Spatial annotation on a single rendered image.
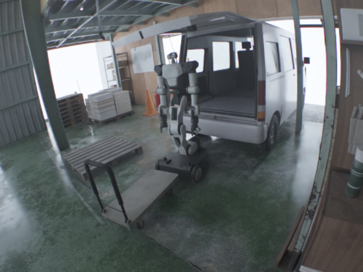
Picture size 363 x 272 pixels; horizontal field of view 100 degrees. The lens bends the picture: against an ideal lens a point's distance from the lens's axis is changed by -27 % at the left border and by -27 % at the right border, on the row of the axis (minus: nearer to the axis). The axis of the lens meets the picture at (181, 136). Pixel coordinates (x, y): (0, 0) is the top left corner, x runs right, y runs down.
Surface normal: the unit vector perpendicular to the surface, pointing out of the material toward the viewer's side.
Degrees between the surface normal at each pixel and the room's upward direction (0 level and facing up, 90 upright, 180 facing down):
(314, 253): 90
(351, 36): 90
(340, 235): 90
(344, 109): 90
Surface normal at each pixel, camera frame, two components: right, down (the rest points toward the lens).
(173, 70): -0.52, 0.36
